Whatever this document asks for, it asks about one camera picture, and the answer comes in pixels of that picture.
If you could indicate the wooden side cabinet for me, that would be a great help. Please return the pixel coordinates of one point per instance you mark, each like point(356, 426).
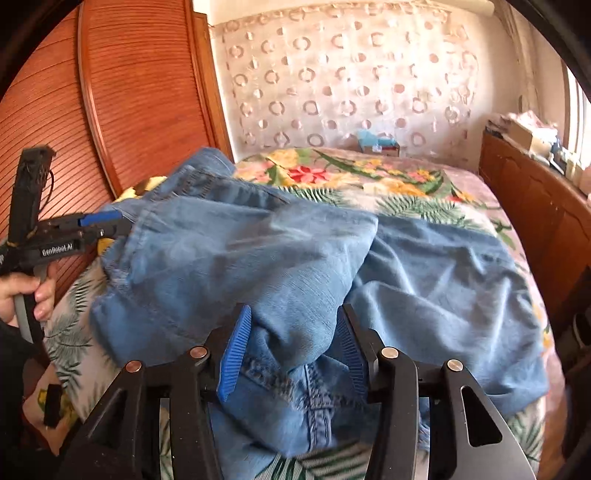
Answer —
point(531, 207)

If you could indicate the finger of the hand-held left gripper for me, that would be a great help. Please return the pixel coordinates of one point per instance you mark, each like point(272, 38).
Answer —
point(111, 230)
point(99, 219)

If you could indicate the person's left hand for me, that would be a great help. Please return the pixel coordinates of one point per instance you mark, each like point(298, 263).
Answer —
point(14, 295)

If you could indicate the blue denim pants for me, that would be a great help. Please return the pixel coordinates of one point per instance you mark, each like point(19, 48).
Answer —
point(258, 258)

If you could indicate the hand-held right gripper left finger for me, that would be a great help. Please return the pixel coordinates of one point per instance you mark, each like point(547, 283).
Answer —
point(233, 355)

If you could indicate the cardboard box with blue bag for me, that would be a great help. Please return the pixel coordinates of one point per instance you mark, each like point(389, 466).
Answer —
point(376, 141)

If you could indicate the open cardboard box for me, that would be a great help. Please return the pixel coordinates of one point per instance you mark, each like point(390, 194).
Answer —
point(531, 134)

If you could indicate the floral blanket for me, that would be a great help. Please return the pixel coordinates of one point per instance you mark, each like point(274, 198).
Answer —
point(369, 180)

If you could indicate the wooden frame window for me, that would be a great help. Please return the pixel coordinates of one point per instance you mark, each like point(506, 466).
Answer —
point(577, 120)

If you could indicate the person's left forearm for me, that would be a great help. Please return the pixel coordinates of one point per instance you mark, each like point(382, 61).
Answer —
point(11, 392)

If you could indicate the circle pattern sheer curtain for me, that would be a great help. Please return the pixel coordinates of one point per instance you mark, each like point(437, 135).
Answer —
point(351, 78)

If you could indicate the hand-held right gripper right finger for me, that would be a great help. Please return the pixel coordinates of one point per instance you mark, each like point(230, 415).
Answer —
point(353, 355)

